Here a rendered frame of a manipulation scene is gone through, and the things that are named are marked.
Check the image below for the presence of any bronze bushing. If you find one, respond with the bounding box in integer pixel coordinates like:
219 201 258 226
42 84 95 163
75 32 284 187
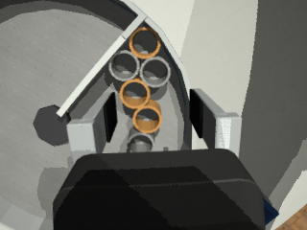
130 27 160 58
120 75 150 108
133 99 162 133

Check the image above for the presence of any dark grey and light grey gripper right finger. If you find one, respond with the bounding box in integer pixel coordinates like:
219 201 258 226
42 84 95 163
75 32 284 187
189 88 242 158

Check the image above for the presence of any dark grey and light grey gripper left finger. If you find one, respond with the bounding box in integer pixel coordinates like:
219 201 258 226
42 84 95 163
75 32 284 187
66 92 118 166

